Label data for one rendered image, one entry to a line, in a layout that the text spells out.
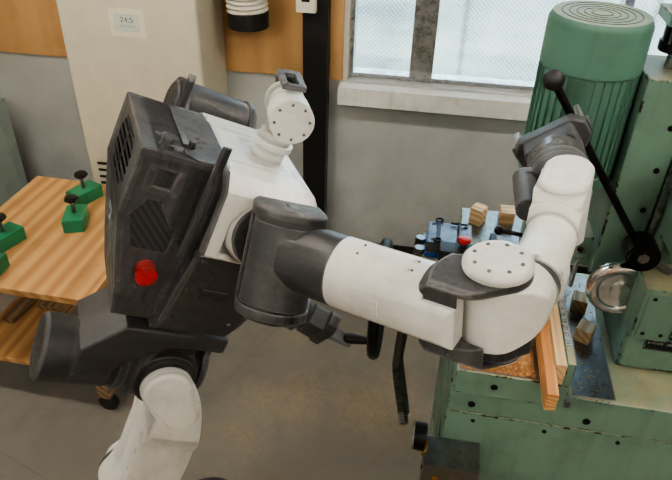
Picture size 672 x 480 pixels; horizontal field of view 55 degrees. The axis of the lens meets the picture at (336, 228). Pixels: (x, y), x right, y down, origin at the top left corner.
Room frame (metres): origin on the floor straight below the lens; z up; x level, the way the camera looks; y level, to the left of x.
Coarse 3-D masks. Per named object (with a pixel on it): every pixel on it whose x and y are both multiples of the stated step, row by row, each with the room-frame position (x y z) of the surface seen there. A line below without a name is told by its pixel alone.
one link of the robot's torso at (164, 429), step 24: (144, 384) 0.75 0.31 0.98; (168, 384) 0.75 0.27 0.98; (192, 384) 0.78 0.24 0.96; (144, 408) 0.81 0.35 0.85; (168, 408) 0.75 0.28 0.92; (192, 408) 0.76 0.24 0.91; (144, 432) 0.77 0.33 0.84; (168, 432) 0.76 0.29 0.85; (192, 432) 0.77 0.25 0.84; (120, 456) 0.80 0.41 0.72; (144, 456) 0.76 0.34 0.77; (168, 456) 0.78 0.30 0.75
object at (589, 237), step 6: (522, 222) 1.18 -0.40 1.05; (588, 222) 1.15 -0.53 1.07; (522, 228) 1.16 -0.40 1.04; (588, 228) 1.13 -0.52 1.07; (588, 234) 1.11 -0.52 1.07; (588, 240) 1.10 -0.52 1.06; (576, 246) 1.10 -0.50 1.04; (582, 246) 1.10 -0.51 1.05; (588, 246) 1.10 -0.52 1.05; (588, 252) 1.09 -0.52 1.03; (582, 264) 1.10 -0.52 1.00
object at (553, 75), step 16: (544, 80) 1.01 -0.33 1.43; (560, 80) 1.00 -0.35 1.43; (560, 96) 1.01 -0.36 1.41; (592, 160) 1.00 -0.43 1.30; (608, 192) 0.99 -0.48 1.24; (624, 224) 0.98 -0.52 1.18; (624, 240) 1.00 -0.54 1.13; (640, 240) 0.98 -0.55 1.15; (624, 256) 0.97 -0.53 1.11; (640, 256) 0.96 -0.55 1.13; (656, 256) 0.95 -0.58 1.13
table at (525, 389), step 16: (464, 208) 1.47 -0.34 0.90; (496, 224) 1.39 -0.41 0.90; (512, 240) 1.32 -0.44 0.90; (464, 368) 0.89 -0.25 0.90; (464, 384) 0.88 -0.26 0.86; (480, 384) 0.88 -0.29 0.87; (496, 384) 0.87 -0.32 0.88; (512, 384) 0.87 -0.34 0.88; (528, 384) 0.86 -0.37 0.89; (528, 400) 0.86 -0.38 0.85; (560, 400) 0.85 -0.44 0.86
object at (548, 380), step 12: (540, 336) 0.94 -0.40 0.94; (540, 348) 0.92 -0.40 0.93; (552, 348) 0.91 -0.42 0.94; (540, 360) 0.90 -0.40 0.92; (552, 360) 0.88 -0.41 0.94; (540, 372) 0.87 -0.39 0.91; (552, 372) 0.85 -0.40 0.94; (540, 384) 0.85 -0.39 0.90; (552, 384) 0.82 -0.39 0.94; (552, 396) 0.79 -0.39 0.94; (552, 408) 0.79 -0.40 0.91
